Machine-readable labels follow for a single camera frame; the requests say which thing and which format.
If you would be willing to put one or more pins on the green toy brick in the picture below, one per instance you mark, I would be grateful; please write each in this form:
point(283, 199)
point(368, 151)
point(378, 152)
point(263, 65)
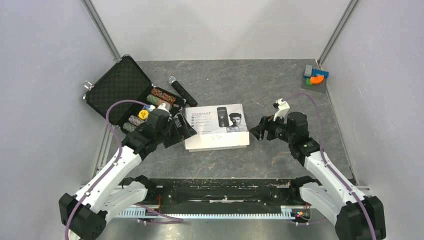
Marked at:
point(308, 82)

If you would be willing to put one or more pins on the grey toy brick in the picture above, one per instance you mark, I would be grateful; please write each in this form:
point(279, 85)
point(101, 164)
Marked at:
point(307, 71)

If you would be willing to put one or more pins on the white clipper kit box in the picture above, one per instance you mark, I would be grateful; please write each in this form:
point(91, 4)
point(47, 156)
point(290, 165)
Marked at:
point(218, 127)

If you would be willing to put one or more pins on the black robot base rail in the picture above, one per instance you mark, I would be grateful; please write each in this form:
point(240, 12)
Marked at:
point(188, 194)

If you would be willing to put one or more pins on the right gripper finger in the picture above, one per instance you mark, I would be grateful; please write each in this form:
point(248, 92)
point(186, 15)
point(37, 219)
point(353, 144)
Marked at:
point(258, 131)
point(264, 122)

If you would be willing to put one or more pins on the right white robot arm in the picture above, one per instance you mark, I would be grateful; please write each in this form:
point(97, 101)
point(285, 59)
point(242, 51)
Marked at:
point(354, 215)

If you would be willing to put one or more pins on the purple chip stack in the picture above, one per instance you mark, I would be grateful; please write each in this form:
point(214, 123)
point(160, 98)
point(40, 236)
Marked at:
point(135, 120)

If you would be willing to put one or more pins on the grey toy brick baseplate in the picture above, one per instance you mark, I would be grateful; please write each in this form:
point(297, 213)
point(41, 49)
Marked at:
point(322, 87)

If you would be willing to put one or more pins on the dark green chip stack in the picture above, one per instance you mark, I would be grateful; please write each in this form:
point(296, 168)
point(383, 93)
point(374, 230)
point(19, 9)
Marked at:
point(129, 127)

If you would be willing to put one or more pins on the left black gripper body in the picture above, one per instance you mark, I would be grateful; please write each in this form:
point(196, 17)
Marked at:
point(170, 126)

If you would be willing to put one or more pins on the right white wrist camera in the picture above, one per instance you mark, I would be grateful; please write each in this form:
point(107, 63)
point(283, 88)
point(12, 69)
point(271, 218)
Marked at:
point(282, 107)

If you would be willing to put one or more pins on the white cable duct strip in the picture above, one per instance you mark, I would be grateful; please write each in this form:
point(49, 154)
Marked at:
point(137, 212)

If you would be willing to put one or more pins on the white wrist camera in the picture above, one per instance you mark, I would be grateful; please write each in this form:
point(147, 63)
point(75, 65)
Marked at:
point(282, 107)
point(164, 106)

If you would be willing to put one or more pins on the black aluminium poker case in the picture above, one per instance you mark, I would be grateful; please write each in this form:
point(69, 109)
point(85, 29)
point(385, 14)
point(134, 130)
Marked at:
point(125, 81)

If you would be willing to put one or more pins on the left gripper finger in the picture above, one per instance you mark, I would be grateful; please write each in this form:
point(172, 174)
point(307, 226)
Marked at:
point(185, 130)
point(173, 137)

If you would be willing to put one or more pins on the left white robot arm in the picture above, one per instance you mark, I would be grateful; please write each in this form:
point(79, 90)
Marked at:
point(87, 212)

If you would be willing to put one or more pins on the black microphone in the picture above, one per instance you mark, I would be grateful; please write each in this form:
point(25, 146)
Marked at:
point(172, 81)

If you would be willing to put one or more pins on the yellow dealer button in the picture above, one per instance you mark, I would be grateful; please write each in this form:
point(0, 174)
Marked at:
point(143, 114)

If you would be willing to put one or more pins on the orange curved toy piece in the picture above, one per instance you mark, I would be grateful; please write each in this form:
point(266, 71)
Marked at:
point(314, 80)

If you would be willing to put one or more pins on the orange brown chip stack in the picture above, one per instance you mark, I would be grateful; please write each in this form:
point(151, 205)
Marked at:
point(163, 95)

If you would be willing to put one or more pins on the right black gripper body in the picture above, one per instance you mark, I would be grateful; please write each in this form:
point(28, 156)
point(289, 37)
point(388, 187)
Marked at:
point(277, 129)

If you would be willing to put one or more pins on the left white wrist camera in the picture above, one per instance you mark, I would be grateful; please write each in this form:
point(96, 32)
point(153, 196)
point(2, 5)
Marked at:
point(164, 106)

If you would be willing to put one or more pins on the blue toy brick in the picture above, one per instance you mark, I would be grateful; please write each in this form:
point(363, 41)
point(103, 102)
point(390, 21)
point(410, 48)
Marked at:
point(318, 72)

